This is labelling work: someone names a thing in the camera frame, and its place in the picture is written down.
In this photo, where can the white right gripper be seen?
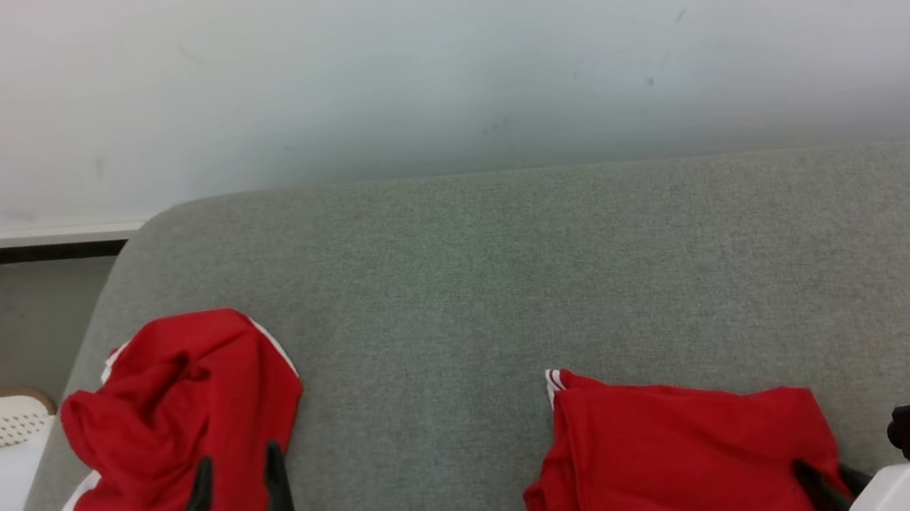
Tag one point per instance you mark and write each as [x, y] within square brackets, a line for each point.
[903, 485]

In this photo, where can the red shorts with white stripe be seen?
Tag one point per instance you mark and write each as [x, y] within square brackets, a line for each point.
[184, 416]

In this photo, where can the red basketball jersey with number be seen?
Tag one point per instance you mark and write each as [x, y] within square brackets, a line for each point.
[680, 469]

